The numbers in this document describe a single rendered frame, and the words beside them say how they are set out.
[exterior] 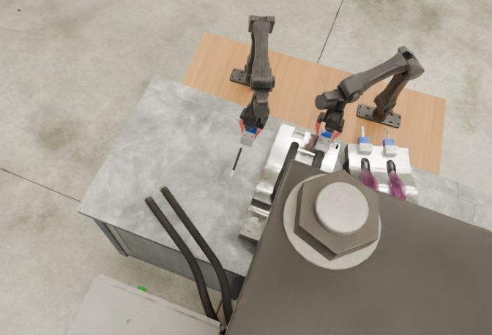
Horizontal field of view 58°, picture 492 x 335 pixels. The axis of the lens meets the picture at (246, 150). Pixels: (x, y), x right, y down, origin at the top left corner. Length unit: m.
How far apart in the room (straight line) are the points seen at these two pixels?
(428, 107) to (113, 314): 1.68
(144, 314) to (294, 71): 1.43
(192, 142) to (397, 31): 2.15
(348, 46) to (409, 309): 2.95
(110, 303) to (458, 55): 3.13
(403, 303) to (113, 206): 1.44
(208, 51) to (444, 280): 1.78
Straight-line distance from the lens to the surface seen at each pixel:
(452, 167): 3.14
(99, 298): 1.06
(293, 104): 2.04
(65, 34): 3.43
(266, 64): 1.62
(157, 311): 1.04
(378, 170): 1.92
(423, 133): 2.16
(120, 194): 1.85
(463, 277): 0.57
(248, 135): 1.75
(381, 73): 1.71
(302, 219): 0.49
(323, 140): 1.84
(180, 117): 1.97
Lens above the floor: 2.50
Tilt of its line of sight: 63 degrees down
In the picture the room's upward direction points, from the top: 9 degrees clockwise
